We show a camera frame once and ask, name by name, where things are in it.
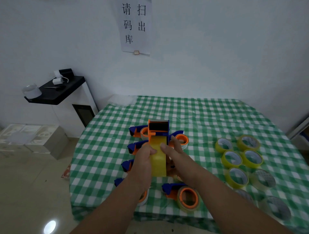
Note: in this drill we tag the person's left hand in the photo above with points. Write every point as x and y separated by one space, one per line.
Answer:
141 166

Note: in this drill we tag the person's right hand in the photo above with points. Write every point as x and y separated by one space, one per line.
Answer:
179 164

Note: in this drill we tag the person's left thumb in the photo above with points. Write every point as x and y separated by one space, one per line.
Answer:
150 150

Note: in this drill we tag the person's right thumb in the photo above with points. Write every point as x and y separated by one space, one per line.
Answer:
167 149

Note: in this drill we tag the large yellow tape roll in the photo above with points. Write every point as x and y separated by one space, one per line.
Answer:
158 164

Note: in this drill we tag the orange blue handheld tape dispenser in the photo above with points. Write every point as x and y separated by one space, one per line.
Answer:
158 126

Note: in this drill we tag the person's right forearm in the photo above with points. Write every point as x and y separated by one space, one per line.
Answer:
231 207

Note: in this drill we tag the person's left forearm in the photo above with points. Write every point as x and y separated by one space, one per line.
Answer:
113 212

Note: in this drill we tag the green white checked tablecloth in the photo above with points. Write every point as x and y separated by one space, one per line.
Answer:
205 120

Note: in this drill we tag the group of loaded tape dispensers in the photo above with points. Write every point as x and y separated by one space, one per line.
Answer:
187 198

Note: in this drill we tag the clear plastic bag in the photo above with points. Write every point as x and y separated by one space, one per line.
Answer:
120 100

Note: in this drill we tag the white cabinet with black opening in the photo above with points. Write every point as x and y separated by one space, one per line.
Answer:
70 115

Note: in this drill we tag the red scrap of packaging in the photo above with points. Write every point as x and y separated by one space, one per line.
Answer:
66 172

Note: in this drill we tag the clear tape roll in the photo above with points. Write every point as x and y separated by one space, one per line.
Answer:
265 207
249 196
256 184

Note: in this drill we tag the white printed cardboard box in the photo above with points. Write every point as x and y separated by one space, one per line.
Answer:
23 136
50 142
10 135

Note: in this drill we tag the black box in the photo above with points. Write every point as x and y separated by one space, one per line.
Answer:
66 72

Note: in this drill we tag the black scissors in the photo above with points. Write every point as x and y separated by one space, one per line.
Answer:
54 87

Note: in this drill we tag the black wall shelf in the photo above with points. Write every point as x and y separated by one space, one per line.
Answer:
58 95

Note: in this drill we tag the white paper wall sign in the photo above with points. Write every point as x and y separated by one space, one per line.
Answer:
131 31

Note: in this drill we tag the white door frame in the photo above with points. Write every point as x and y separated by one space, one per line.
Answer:
298 130

